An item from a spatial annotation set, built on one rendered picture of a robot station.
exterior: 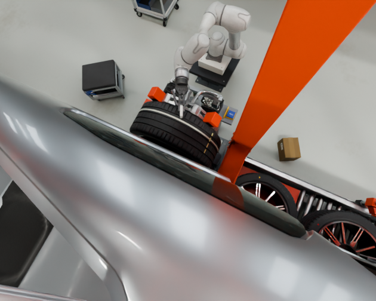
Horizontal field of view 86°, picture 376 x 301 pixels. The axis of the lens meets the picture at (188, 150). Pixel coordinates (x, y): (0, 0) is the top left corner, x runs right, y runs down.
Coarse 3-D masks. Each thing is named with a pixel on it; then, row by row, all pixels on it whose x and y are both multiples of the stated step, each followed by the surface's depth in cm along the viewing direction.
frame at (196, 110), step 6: (168, 96) 133; (168, 102) 132; (174, 102) 132; (180, 102) 133; (186, 108) 130; (192, 108) 129; (198, 108) 130; (192, 114) 131; (198, 114) 130; (204, 114) 134; (216, 132) 142
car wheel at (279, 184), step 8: (240, 176) 177; (248, 176) 176; (256, 176) 175; (264, 176) 174; (240, 184) 175; (248, 184) 178; (256, 184) 176; (264, 184) 173; (272, 184) 172; (280, 184) 172; (256, 192) 174; (272, 192) 173; (280, 192) 170; (288, 192) 169; (264, 200) 173; (280, 200) 174; (288, 200) 168; (280, 208) 169; (288, 208) 166; (296, 208) 166; (296, 216) 164
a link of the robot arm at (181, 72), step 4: (180, 68) 120; (184, 68) 120; (176, 72) 121; (180, 72) 120; (184, 72) 120; (188, 72) 122; (176, 76) 121; (180, 76) 120; (184, 76) 120; (188, 76) 122; (188, 80) 124
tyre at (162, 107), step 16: (144, 112) 132; (176, 112) 123; (144, 128) 125; (160, 128) 122; (176, 128) 121; (192, 128) 123; (208, 128) 128; (176, 144) 120; (192, 144) 123; (208, 144) 130; (208, 160) 135
